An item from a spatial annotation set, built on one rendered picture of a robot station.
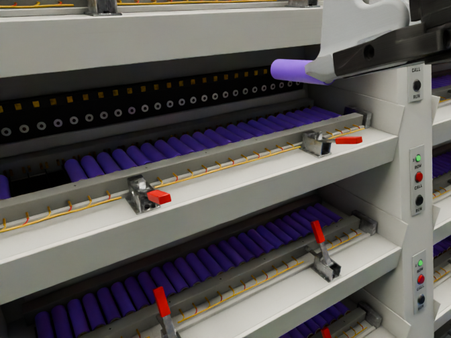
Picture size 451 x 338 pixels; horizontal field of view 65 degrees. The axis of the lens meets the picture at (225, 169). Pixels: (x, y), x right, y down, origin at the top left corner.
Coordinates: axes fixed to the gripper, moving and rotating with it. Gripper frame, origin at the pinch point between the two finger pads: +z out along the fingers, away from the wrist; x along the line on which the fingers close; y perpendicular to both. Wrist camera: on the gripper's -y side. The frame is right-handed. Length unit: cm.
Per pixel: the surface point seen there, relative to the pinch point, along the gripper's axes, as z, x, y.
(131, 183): 19.2, 12.2, -7.3
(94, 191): 21.2, 15.9, -7.4
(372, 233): 22.4, -29.7, -27.5
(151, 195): 12.9, 12.1, -8.0
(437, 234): 19, -43, -31
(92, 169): 25.4, 14.9, -5.3
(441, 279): 25, -53, -47
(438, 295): 23, -49, -48
